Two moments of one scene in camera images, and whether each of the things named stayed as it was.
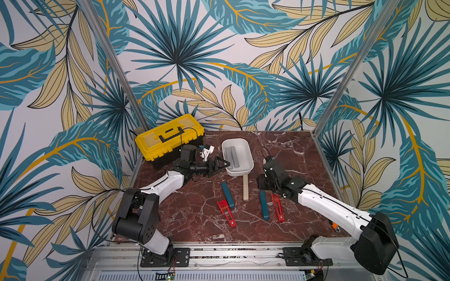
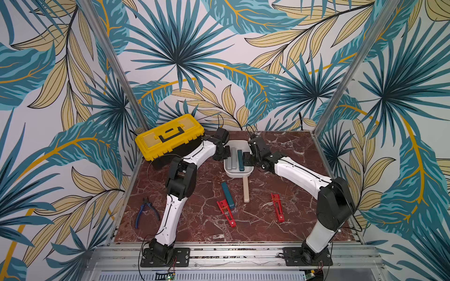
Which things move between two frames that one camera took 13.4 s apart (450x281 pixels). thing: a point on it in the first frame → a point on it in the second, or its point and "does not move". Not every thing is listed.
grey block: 228,156 does not move
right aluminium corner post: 358,62 does not move
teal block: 265,206 → 241,167
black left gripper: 211,168 → 228,154
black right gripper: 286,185 → 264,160
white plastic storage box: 238,152 does not move
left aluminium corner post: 118,71 does not move
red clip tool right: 276,198 does not move
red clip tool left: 224,206 does not move
